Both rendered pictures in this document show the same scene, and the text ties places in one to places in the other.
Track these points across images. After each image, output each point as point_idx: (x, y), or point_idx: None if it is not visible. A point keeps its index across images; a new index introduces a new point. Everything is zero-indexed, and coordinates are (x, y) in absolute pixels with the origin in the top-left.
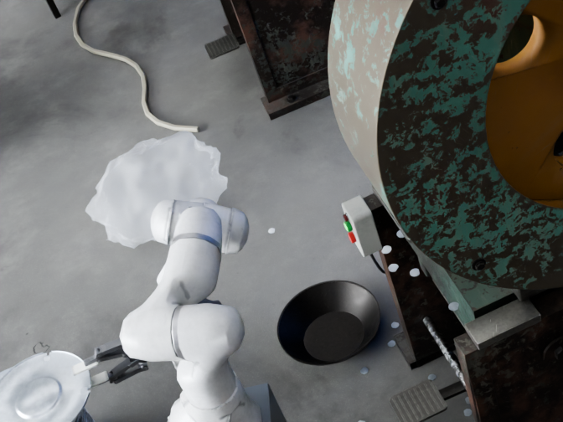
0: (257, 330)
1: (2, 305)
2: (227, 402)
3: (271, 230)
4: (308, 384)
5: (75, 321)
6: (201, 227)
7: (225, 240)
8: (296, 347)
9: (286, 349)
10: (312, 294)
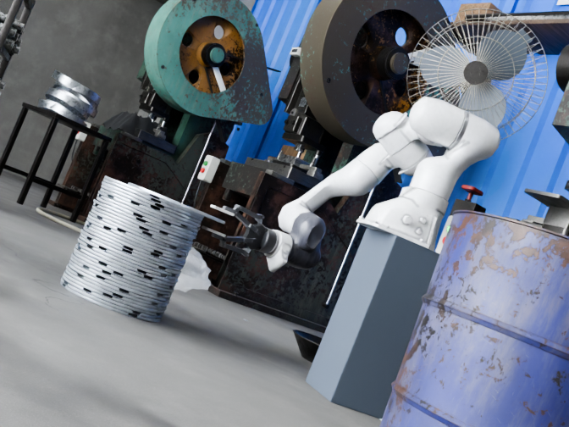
0: (261, 339)
1: (11, 235)
2: (446, 201)
3: (245, 319)
4: None
5: None
6: None
7: (424, 153)
8: (305, 351)
9: (306, 341)
10: (308, 339)
